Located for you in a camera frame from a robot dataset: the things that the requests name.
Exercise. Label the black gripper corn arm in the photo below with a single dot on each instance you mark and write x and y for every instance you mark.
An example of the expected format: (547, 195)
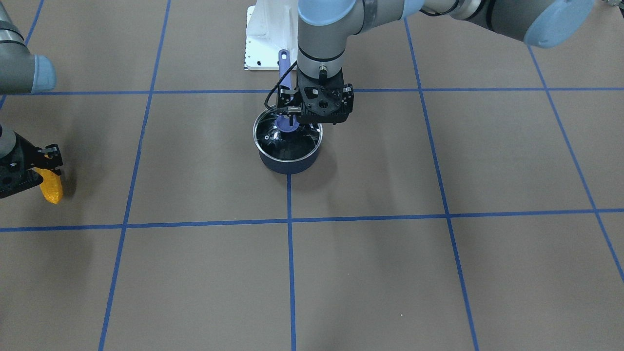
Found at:
(22, 154)

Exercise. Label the black gripper pot arm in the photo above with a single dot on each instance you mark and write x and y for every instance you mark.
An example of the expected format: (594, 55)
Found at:
(347, 94)

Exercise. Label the glass pot lid blue knob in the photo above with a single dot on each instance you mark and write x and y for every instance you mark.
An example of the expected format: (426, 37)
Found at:
(277, 140)

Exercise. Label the yellow corn cob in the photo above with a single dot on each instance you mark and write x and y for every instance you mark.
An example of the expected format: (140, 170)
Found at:
(51, 185)

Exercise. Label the silver robot arm with corn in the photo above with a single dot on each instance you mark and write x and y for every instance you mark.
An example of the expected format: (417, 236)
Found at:
(21, 72)

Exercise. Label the silver robot arm at pot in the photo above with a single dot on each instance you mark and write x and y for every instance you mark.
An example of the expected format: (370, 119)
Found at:
(324, 26)

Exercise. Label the dark blue saucepan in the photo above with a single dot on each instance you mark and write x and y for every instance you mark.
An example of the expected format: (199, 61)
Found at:
(285, 67)

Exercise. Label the black wrist camera mount pot arm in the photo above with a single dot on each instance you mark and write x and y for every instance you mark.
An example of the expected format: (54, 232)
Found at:
(289, 102)

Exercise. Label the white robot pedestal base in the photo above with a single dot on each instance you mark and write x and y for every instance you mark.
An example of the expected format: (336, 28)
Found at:
(272, 26)

